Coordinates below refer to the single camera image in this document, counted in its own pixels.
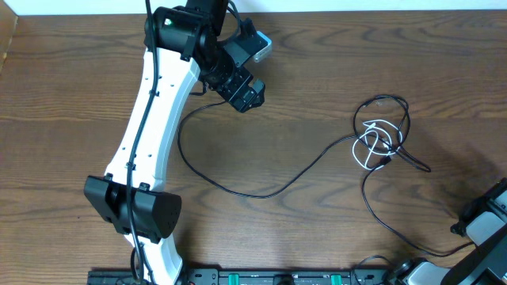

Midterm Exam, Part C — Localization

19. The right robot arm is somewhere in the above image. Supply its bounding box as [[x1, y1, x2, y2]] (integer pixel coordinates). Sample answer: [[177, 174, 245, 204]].
[[441, 178, 506, 285]]

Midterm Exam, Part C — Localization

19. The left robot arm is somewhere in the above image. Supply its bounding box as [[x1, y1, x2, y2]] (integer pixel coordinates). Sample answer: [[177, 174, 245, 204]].
[[84, 0, 271, 284]]

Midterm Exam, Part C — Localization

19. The white cable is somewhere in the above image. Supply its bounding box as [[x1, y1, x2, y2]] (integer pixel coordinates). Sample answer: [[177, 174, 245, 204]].
[[351, 119, 404, 172]]

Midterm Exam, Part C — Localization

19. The black USB cable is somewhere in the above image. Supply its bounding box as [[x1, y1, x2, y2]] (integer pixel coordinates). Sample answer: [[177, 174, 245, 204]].
[[177, 93, 475, 258]]

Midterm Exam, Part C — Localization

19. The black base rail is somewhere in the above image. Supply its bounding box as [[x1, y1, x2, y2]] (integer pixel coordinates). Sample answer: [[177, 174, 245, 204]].
[[87, 255, 452, 285]]

